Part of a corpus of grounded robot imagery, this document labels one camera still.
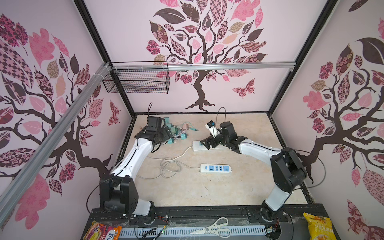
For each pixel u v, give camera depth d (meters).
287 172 0.47
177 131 1.07
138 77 0.95
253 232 0.70
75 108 0.63
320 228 0.66
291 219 0.70
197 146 0.97
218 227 0.70
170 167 0.91
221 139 0.77
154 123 0.65
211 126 0.78
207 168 0.88
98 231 0.68
